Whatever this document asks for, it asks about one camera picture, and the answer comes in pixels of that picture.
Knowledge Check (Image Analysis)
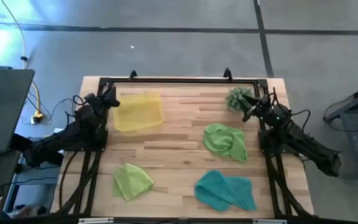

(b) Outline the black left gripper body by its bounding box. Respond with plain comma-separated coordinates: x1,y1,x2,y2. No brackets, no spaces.
81,92,112,121

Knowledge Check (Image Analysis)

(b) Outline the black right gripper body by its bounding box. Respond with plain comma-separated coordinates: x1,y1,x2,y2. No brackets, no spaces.
253,95,277,121

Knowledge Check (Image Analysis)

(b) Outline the lime green microfiber towel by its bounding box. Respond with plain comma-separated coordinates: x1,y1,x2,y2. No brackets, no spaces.
112,163,155,202

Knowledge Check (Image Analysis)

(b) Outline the teal microfiber towel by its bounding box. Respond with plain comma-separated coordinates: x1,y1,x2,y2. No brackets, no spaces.
193,169,257,212

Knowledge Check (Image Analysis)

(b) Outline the yellow translucent plastic basket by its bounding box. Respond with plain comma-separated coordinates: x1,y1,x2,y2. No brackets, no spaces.
112,91,164,133

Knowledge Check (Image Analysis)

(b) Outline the potted green succulent plant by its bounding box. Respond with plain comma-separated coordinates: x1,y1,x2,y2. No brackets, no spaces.
225,86,255,113

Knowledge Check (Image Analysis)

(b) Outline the yellow power plug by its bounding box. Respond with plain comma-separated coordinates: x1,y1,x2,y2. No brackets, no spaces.
30,111,45,125

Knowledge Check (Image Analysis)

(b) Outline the gray metal desk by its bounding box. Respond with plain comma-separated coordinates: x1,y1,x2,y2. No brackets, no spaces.
323,79,358,183

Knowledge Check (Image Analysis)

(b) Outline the black side desk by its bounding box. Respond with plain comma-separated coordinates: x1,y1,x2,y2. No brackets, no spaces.
0,133,65,220

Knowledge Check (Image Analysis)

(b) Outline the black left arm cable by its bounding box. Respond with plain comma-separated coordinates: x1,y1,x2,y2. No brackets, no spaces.
72,94,87,107

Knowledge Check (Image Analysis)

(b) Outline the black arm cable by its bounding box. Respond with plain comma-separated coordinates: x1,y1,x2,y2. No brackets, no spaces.
290,108,312,133
72,94,87,107

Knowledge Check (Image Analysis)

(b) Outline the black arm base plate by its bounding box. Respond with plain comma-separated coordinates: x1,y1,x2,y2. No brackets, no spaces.
96,128,109,153
258,129,284,156

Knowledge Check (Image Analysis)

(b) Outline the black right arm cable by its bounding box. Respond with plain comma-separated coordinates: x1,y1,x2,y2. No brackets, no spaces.
290,108,312,133

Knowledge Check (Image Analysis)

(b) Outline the yellow floor cable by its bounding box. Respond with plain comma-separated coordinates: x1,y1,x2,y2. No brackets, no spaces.
0,0,45,121

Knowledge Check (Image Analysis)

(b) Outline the silver edge bracket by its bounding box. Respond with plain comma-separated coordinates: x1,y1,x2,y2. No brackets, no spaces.
252,218,288,224
78,217,114,224

